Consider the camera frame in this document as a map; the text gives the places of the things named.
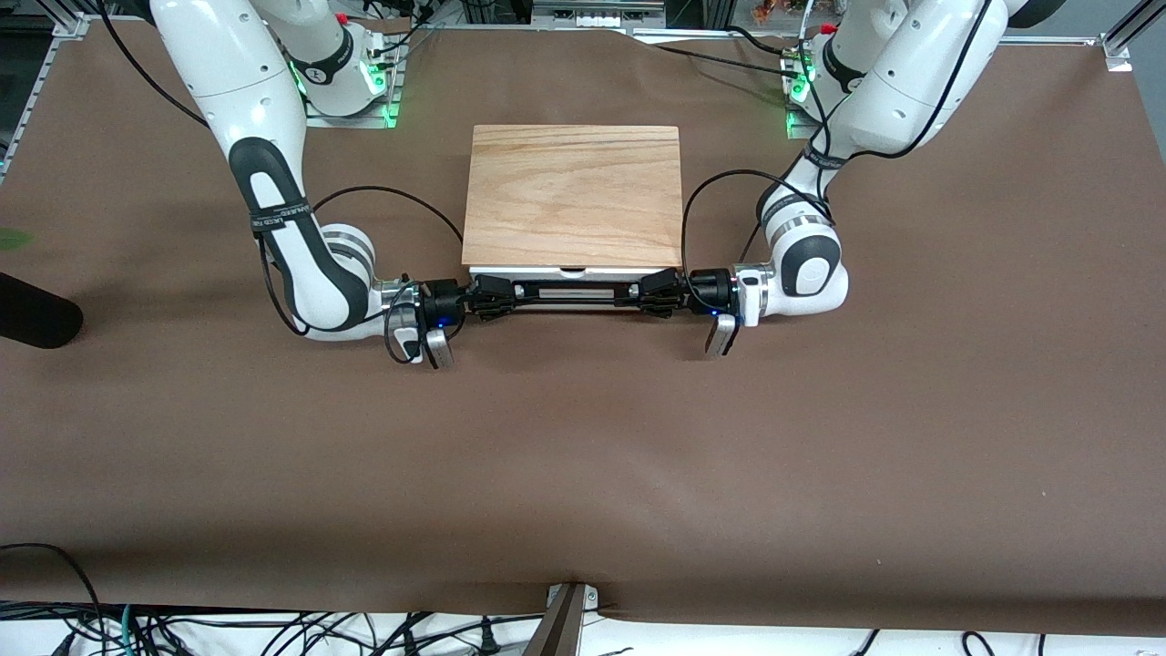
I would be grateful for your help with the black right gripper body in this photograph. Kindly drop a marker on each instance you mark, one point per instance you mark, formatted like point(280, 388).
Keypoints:
point(444, 300)

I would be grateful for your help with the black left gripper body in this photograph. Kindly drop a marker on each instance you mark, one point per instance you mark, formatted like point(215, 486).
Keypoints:
point(705, 288)

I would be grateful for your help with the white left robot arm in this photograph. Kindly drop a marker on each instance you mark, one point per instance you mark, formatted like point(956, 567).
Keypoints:
point(902, 91)

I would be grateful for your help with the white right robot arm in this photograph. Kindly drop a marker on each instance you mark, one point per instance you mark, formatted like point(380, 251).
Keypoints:
point(246, 82)

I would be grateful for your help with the light wooden drawer cabinet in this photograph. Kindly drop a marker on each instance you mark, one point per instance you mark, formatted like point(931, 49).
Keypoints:
point(574, 196)

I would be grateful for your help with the brown paper table cover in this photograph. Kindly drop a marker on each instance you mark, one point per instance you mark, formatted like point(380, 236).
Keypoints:
point(583, 474)

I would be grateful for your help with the grey device behind table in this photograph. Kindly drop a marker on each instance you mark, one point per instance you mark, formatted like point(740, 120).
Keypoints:
point(597, 13)

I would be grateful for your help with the black rounded cylinder object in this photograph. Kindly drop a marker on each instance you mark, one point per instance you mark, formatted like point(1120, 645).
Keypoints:
point(36, 314)

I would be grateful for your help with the aluminium left arm base plate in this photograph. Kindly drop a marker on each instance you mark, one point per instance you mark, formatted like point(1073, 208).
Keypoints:
point(794, 128)

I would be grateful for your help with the aluminium right arm base plate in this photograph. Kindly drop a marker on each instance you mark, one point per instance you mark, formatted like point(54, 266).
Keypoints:
point(387, 100)

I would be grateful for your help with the dark post with silver bracket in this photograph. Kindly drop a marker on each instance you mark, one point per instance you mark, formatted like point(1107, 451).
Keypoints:
point(560, 624)

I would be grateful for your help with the aluminium frame rail with bracket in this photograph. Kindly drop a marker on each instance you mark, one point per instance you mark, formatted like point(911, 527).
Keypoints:
point(1122, 41)
point(55, 46)

